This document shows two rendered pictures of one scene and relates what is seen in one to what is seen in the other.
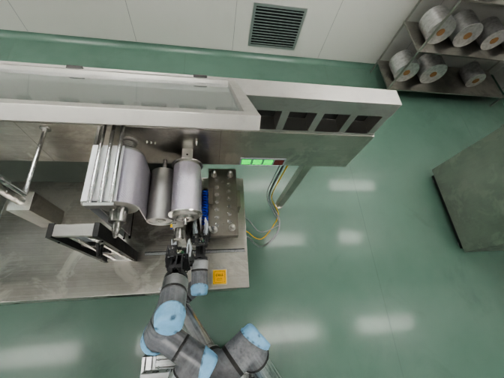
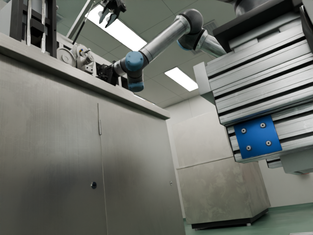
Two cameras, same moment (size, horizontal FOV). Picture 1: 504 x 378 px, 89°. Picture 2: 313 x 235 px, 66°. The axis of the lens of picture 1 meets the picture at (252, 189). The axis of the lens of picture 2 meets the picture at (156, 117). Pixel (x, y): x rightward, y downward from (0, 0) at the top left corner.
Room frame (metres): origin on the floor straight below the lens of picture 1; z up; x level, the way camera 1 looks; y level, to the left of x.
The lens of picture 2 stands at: (-0.76, 0.65, 0.43)
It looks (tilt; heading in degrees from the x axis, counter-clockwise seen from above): 20 degrees up; 322
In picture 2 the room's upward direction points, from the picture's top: 9 degrees counter-clockwise
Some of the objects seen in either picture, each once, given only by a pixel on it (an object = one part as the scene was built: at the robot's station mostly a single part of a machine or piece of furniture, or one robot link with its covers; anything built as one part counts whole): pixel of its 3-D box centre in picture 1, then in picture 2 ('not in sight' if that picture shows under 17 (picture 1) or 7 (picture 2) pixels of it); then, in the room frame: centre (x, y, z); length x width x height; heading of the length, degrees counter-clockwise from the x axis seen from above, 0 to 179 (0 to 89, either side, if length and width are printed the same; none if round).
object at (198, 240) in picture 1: (199, 247); (109, 72); (0.23, 0.14, 1.12); 0.12 x 0.08 x 0.09; 22
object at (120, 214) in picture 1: (118, 215); not in sight; (0.19, 0.46, 1.33); 0.06 x 0.06 x 0.06; 22
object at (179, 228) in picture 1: (181, 235); (86, 83); (0.26, 0.25, 1.05); 0.06 x 0.05 x 0.31; 22
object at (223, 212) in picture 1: (222, 202); not in sight; (0.53, 0.13, 1.00); 0.40 x 0.16 x 0.06; 22
